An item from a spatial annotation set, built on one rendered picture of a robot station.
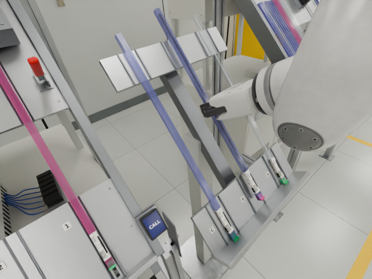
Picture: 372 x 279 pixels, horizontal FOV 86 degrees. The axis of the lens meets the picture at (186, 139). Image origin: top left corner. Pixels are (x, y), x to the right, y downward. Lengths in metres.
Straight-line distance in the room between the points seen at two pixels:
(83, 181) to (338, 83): 0.81
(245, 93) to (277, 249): 1.10
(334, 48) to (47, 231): 0.50
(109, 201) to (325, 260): 1.18
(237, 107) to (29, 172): 0.89
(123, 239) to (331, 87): 0.45
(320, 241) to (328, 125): 1.25
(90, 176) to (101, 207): 0.40
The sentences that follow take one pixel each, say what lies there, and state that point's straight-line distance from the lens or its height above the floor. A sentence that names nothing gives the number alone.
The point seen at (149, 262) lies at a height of 0.73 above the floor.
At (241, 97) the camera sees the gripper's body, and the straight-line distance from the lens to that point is 0.35.
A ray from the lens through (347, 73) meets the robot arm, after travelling 0.20.
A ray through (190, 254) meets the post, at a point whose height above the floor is 0.01.
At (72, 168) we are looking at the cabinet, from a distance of 0.95.
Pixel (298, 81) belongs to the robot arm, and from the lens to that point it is 0.21.
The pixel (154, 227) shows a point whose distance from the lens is 0.46.
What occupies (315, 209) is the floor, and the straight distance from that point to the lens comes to 1.55.
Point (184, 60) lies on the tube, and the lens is 0.49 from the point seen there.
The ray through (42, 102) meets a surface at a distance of 0.53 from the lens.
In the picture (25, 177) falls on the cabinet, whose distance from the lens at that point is 1.03.
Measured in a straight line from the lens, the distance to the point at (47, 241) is 0.50.
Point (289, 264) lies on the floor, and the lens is 1.33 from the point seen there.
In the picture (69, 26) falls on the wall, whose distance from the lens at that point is 2.23.
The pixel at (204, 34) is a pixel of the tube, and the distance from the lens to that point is 0.58.
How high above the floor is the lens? 1.19
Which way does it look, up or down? 39 degrees down
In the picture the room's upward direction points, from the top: 6 degrees counter-clockwise
